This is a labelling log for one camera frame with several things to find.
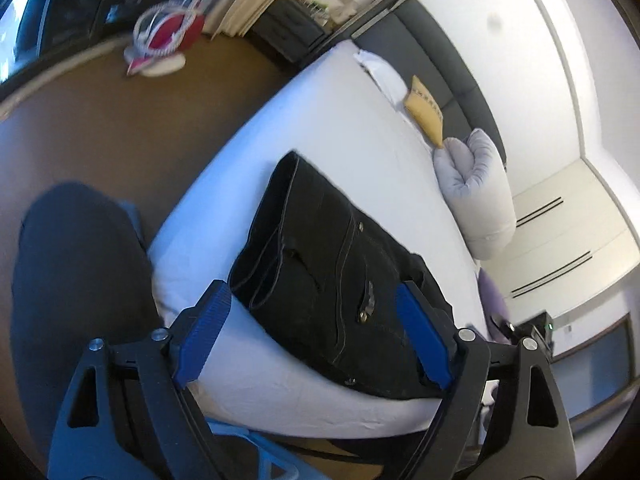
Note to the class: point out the bed with white sheet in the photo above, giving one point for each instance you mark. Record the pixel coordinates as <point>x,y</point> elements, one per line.
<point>325,135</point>

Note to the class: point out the grey padded headboard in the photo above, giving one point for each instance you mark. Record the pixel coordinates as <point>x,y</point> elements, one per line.
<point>440,45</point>

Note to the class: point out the black denim pants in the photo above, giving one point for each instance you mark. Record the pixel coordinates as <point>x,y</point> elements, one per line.
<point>325,280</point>

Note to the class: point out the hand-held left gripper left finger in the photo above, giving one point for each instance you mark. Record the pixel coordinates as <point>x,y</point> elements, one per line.
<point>200,335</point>

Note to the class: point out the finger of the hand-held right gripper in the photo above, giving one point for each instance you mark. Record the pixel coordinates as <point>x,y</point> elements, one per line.
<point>502,327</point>

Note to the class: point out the light blue plastic object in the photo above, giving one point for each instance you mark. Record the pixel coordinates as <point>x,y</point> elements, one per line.
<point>270,452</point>

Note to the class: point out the rolled white duvet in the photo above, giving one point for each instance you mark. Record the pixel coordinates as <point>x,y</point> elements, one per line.
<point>480,195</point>

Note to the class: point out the purple cushion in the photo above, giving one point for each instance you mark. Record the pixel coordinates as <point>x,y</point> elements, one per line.
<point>492,295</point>

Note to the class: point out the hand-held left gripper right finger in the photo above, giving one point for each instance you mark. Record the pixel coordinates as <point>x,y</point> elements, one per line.
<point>422,335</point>

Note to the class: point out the white pillow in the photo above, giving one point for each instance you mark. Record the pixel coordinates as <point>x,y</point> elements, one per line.
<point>382,77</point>

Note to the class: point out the white cup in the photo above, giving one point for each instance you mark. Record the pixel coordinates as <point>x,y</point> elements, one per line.
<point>346,6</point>

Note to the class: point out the grey nightstand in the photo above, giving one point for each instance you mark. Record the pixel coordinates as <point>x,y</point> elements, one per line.
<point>292,30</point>

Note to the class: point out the white wardrobe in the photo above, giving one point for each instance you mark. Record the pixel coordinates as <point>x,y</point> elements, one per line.
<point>575,240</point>

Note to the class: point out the yellow patterned cushion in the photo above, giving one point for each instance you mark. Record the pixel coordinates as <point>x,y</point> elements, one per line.
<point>425,110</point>

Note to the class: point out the grey framed panel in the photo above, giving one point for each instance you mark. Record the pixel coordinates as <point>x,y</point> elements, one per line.
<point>595,365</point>

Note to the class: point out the person's trouser leg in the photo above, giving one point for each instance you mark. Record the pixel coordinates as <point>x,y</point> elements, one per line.
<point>80,285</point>

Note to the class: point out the glass sliding door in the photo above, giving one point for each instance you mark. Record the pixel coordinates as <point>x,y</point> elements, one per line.
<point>60,10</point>

